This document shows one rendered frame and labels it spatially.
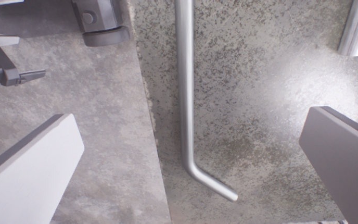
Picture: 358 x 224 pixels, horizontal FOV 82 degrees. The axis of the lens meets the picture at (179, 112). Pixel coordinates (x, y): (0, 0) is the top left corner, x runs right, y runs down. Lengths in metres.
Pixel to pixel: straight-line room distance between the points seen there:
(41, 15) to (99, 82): 0.41
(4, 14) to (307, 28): 1.07
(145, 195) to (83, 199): 0.51
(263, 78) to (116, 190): 1.64
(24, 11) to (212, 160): 0.97
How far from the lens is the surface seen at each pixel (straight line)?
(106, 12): 0.91
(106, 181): 1.71
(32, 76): 0.59
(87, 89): 1.27
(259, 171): 0.28
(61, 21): 1.01
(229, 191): 0.28
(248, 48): 0.19
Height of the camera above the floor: 1.06
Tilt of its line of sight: 59 degrees down
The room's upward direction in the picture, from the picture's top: 180 degrees counter-clockwise
